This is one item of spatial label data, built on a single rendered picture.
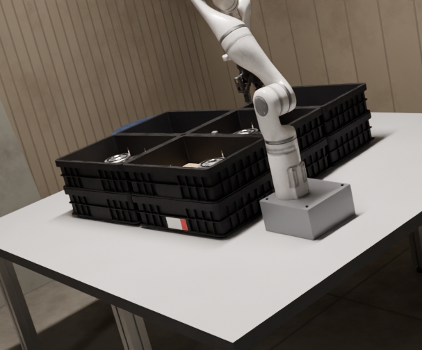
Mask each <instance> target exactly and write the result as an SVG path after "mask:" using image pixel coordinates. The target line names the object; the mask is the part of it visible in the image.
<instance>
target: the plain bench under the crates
mask: <svg viewBox="0 0 422 350"><path fill-rule="evenodd" d="M369 124H370V126H372V128H371V136H372V137H374V138H375V139H374V140H372V141H371V142H370V143H369V144H367V145H366V146H365V147H363V148H361V149H360V150H359V151H357V152H355V153H354V154H352V155H351V156H349V157H347V158H346V159H345V160H343V161H341V162H340V163H339V164H337V165H335V166H333V167H330V168H329V169H328V170H326V172H325V173H323V174H321V175H320V176H319V177H317V178H315V179H319V180H324V181H333V182H338V183H347V184H350V186H351V190H352V197H353V201H354V206H355V213H356V214H355V215H353V216H352V217H350V218H349V219H347V220H346V221H344V222H342V223H341V224H339V225H338V226H336V227H334V228H333V229H332V230H330V231H328V232H327V233H325V234H324V235H322V236H320V237H319V238H317V239H316V240H307V239H304V238H300V237H293V236H290V235H284V234H280V233H274V232H270V231H266V228H265V225H264V221H263V215H262V214H260V215H259V216H258V217H256V218H254V219H253V220H252V221H250V222H248V223H247V224H245V225H244V226H242V227H240V228H239V229H238V230H236V231H234V232H233V233H232V234H230V235H228V236H227V237H225V238H218V237H210V236H205V235H197V234H192V233H183V232H179V231H170V230H165V229H160V228H152V227H146V226H142V225H133V224H124V223H119V222H111V221H106V220H101V219H93V218H87V217H79V216H78V215H72V213H73V212H74V211H73V207H72V204H71V203H69V202H70V197H69V195H68V194H65V192H64V190H63V191H60V192H58V193H56V194H53V195H51V196H49V197H47V198H45V199H42V200H40V201H37V202H35V203H32V204H31V205H29V206H26V207H24V208H21V209H19V210H16V211H15V212H12V213H10V214H8V215H5V216H3V217H0V288H1V291H2V293H3V297H4V299H5V302H6V305H7V307H8V311H9V313H10V316H11V319H12V321H13V324H14V327H15V330H16V333H17V336H18V338H19V342H20V344H21V346H22V350H42V347H41V344H40V341H39V339H38V335H37V333H36V330H35V327H34V324H33V321H32V319H31V315H30V312H29V309H28V306H27V305H26V301H25V298H24V295H23V292H22V289H21V287H20V284H19V281H18V278H17V275H16V272H15V269H14V267H13V263H15V264H18V265H20V266H22V267H25V268H27V269H29V270H32V271H34V272H37V273H39V274H41V275H43V276H46V277H48V278H51V279H53V280H55V281H58V282H60V283H62V284H65V285H67V286H70V287H71V288H74V289H76V290H79V291H81V292H84V293H86V294H89V295H90V296H92V297H95V298H97V299H100V300H102V301H105V302H106V303H109V304H111V307H112V310H113V314H114V316H115V320H116V323H117V327H118V330H119V332H120V337H121V339H122V343H123V346H124V350H152V347H151V344H150V341H149V337H148V334H147V330H146V328H145V323H144V320H143V318H144V319H147V320H149V321H151V322H154V323H156V324H158V325H161V326H163V327H166V328H168V329H170V330H172V331H175V332H177V333H180V334H182V335H185V336H186V337H189V338H191V339H194V340H196V341H198V342H201V343H203V344H205V345H208V346H210V347H213V348H214V349H217V350H248V349H249V348H251V347H253V346H254V345H255V344H256V343H258V342H259V341H261V340H262V339H264V338H265V337H266V336H268V335H269V334H271V333H272V332H273V331H275V330H276V329H277V328H279V327H280V326H281V325H283V324H285V323H286V322H287V321H288V320H290V319H291V318H293V317H295V316H296V315H297V314H298V313H300V312H301V311H303V310H304V309H305V308H307V307H308V306H310V305H311V304H312V303H313V302H315V301H317V300H318V299H319V298H321V297H322V296H323V295H325V294H326V293H328V292H329V291H330V290H332V289H333V288H335V287H336V286H337V285H339V284H340V283H342V282H343V281H345V280H346V279H347V278H349V277H350V276H352V275H353V274H354V273H355V272H357V271H358V270H360V269H361V268H362V267H364V266H365V265H367V264H368V263H370V262H371V261H372V260H374V259H375V258H377V257H378V256H379V255H380V254H382V253H384V252H385V251H386V250H387V249H389V248H390V247H392V246H393V245H395V244H396V243H397V242H399V241H400V240H402V239H403V238H404V237H406V236H407V235H408V238H409V245H410V251H411V255H412V264H413V266H415V267H417V268H416V270H417V272H419V273H422V113H394V112H371V118H370V119H369Z"/></svg>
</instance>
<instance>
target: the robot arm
mask: <svg viewBox="0 0 422 350"><path fill-rule="evenodd" d="M206 1H207V0H191V2H192V3H193V5H194V6H195V7H196V8H197V10H198V11H199V12H200V14H201V15H202V16H203V18H204V19H205V21H206V22H207V24H208V25H209V27H210V28H211V30H212V31H213V33H214V35H215V36H216V38H217V40H218V41H219V43H220V45H221V46H222V48H223V49H224V50H225V53H226V54H225V55H223V56H222V59H223V61H228V60H232V61H233V62H235V63H236V66H237V69H238V70H239V76H237V77H234V82H235V84H236V87H237V90H238V93H243V94H244V98H245V102H246V104H251V103H252V100H251V96H250V93H249V92H250V86H251V83H253V84H254V86H255V87H256V89H255V90H256V92H255V93H254V97H253V103H254V110H255V113H256V116H257V120H258V123H259V128H260V131H261V134H262V135H263V138H264V141H265V144H266V151H267V154H268V161H269V165H270V170H271V174H272V178H273V184H274V188H275V194H276V197H277V198H278V199H280V200H292V199H299V198H300V197H302V196H304V195H305V194H306V193H308V192H310V190H309V184H308V179H307V173H306V169H305V162H303V161H301V157H300V151H299V146H298V140H297V136H296V132H295V128H294V127H293V126H290V125H281V123H280V120H279V116H281V115H284V114H286V113H288V112H290V111H292V110H293V109H294V108H295V107H296V97H295V93H294V91H293V89H292V88H291V86H290V85H289V84H288V82H287V81H286V80H285V78H284V77H283V76H282V75H281V74H280V73H279V72H278V70H277V69H276V68H275V66H274V65H273V64H272V63H271V61H270V60H269V59H268V57H267V56H266V54H265V53H264V52H263V50H262V49H261V47H260V46H259V45H258V43H257V41H256V40H255V38H254V36H253V35H252V33H251V27H250V18H251V9H252V5H251V2H250V0H212V1H213V3H214V5H215V6H216V7H217V8H219V9H220V11H221V12H218V11H216V10H214V9H212V8H211V7H209V6H208V5H207V4H206ZM238 18H242V21H241V20H239V19H238ZM245 83H247V84H245ZM262 85H265V87H262ZM245 87H246V89H245Z"/></svg>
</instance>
